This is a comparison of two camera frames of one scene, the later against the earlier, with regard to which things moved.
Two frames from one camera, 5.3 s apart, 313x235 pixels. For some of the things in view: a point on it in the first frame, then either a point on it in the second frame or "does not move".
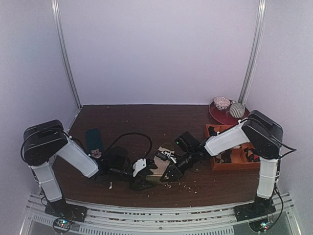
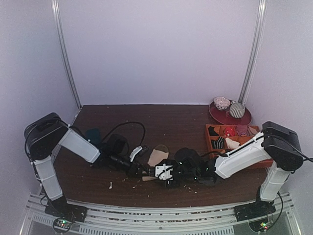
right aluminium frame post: (255, 50) does not move
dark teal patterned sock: (93, 142) does not move
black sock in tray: (212, 131) does not move
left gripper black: (137, 185) to (134, 168)
